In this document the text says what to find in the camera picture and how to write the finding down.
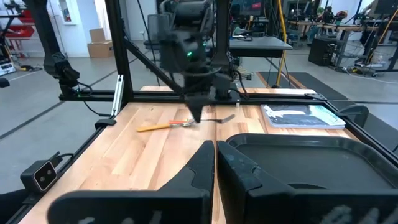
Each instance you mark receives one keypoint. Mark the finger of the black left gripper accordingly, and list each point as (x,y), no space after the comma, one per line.
(193,107)
(203,105)

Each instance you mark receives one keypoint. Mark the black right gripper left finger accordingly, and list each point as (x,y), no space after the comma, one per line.
(140,208)

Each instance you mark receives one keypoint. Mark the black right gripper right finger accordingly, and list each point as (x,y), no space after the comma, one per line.
(280,208)

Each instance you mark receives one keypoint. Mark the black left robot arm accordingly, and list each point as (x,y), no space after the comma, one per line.
(186,37)

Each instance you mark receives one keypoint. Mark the black rectangular tray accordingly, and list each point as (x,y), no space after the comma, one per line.
(311,161)

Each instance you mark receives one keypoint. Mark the dark grey desk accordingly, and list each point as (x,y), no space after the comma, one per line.
(258,43)

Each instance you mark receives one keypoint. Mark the silver light bar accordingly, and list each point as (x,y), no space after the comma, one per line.
(118,93)

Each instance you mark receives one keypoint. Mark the black mat with striped edge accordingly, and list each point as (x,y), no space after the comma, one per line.
(323,87)
(280,79)

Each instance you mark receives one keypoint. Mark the dark computer monitor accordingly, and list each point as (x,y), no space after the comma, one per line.
(248,7)

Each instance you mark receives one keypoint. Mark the waterfall picture book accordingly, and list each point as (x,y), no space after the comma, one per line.
(298,116)

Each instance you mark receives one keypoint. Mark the large cardboard box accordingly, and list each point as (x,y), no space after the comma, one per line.
(100,49)

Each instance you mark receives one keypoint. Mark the cluttered wooden workbench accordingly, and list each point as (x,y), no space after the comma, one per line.
(335,27)

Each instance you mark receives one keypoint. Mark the red storage shelf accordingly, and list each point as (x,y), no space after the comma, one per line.
(21,31)

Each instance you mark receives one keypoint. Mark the white device on floor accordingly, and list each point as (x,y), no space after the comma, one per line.
(6,68)

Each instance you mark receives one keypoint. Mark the black aluminium table frame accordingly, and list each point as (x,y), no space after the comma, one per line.
(119,46)

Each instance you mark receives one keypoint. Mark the black table-level camera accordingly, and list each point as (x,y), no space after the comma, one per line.
(42,175)

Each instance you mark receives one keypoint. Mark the white wall cabinet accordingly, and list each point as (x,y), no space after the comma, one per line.
(66,14)

